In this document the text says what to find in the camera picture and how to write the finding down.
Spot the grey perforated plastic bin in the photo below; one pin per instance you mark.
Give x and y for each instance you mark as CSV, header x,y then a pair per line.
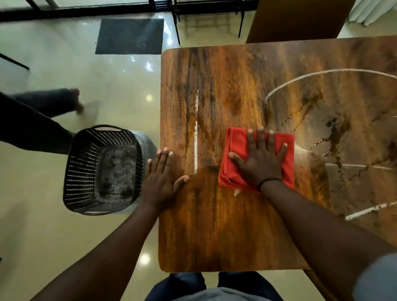
x,y
148,144

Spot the white curtain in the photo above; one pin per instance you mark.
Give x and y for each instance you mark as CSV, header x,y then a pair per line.
x,y
370,11

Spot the person's right middle finger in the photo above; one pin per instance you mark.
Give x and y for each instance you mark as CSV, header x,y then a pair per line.
x,y
261,141

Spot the person's right hand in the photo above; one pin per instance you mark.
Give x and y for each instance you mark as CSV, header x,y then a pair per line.
x,y
262,169

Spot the brown liquid spill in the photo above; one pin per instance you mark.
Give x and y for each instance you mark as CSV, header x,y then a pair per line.
x,y
338,131

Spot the person's blue jeans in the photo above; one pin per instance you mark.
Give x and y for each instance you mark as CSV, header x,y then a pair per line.
x,y
245,280

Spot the thin black metal rod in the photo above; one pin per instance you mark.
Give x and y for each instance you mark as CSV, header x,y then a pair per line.
x,y
14,61

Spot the brown wooden board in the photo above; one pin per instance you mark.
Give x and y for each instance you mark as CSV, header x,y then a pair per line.
x,y
297,20

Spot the person's right thumb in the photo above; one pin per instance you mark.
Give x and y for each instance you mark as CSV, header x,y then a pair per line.
x,y
238,160

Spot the person's left little finger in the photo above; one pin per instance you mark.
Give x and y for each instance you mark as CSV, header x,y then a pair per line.
x,y
148,170

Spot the person's left middle finger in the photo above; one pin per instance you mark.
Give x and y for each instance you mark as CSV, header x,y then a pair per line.
x,y
164,162

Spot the person's left thumb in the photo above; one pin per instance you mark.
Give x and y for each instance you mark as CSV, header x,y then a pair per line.
x,y
181,183

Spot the black perforated plastic basket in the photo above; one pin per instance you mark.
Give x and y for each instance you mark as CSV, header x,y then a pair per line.
x,y
80,167

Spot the black metal chair frame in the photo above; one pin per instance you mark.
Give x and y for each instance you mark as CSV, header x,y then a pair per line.
x,y
176,24

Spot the person's left forearm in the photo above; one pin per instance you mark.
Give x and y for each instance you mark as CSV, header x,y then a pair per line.
x,y
105,257

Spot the person's grey shirt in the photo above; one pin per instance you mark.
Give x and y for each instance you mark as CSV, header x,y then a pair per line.
x,y
377,279

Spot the black sliding door frame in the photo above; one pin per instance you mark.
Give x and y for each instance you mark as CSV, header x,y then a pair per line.
x,y
77,11

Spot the person's left hand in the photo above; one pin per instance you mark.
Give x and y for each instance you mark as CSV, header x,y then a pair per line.
x,y
159,189

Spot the black wristband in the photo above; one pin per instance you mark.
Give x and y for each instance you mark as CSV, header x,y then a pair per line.
x,y
267,180

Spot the person's right forearm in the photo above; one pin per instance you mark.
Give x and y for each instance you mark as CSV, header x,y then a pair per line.
x,y
316,232

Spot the red cleaning cloth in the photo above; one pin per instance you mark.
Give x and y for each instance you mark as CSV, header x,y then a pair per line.
x,y
231,167

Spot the person's right little finger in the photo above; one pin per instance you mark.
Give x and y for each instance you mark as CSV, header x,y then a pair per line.
x,y
281,153

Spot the dark grey door mat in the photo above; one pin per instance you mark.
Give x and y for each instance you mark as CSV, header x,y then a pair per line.
x,y
129,36

